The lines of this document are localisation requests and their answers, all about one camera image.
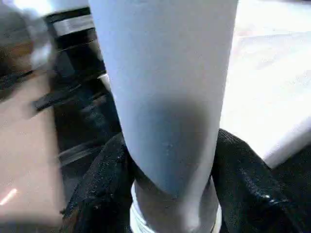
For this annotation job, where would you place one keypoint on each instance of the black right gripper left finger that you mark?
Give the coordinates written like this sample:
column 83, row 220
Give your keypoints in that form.
column 102, row 194

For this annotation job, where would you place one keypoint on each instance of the black work mat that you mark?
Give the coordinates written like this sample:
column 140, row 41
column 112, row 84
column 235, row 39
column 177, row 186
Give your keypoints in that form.
column 82, row 116

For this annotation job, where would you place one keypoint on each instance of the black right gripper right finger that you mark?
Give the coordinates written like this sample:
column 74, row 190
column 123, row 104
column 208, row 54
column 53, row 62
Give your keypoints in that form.
column 252, row 194

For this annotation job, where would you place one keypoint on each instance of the white plastic table leg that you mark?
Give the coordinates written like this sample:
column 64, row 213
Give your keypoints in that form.
column 165, row 73

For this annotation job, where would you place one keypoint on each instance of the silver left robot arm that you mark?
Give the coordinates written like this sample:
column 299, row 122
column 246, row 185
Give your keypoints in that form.
column 29, row 29

